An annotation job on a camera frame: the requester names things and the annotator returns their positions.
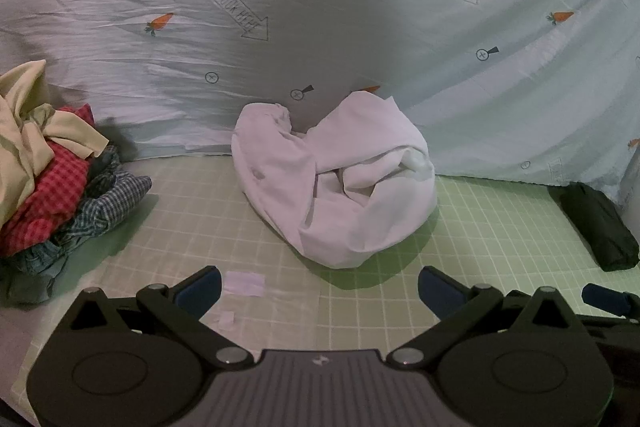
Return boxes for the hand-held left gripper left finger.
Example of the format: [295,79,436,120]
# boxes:
[66,265,261,368]

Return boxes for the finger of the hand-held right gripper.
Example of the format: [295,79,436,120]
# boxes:
[581,283,634,319]

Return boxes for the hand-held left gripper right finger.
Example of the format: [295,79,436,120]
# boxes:
[388,265,582,368]

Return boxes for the white garment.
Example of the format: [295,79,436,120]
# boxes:
[231,90,437,269]

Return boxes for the large white tape patch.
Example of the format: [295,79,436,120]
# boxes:
[223,271,266,297]

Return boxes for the dark green folded cloth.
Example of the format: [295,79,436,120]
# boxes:
[547,182,640,272]

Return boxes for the green grid mat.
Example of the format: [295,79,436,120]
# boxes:
[0,154,640,427]

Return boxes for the blue plaid shirt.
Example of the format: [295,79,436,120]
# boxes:
[54,144,153,249]

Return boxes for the denim jeans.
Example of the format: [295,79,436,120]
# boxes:
[6,234,76,277]

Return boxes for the grey green cloth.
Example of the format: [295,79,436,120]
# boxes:
[0,264,57,306]

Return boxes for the red checked shirt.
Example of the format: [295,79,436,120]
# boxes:
[0,103,105,254]

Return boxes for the cream cloth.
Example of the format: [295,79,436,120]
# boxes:
[0,59,110,228]

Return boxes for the carrot printed bed sheet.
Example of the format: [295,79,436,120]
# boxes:
[0,0,640,208]

